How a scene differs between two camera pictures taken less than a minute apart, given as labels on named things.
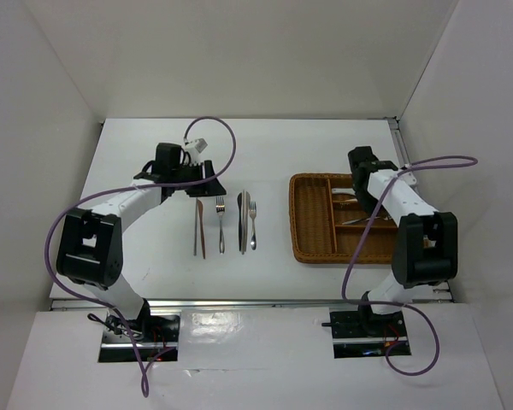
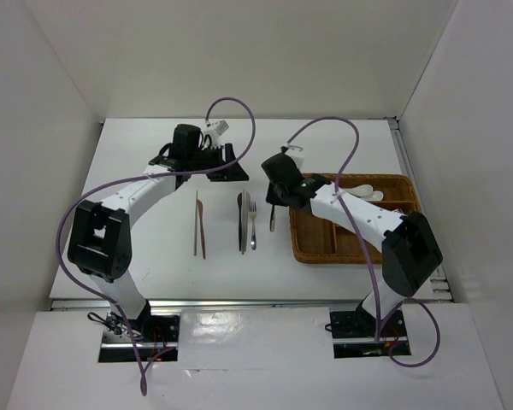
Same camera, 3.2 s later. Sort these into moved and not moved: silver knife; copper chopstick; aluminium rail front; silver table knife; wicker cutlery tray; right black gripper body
Moved: right black gripper body
Not moved: silver knife; copper chopstick; aluminium rail front; silver table knife; wicker cutlery tray
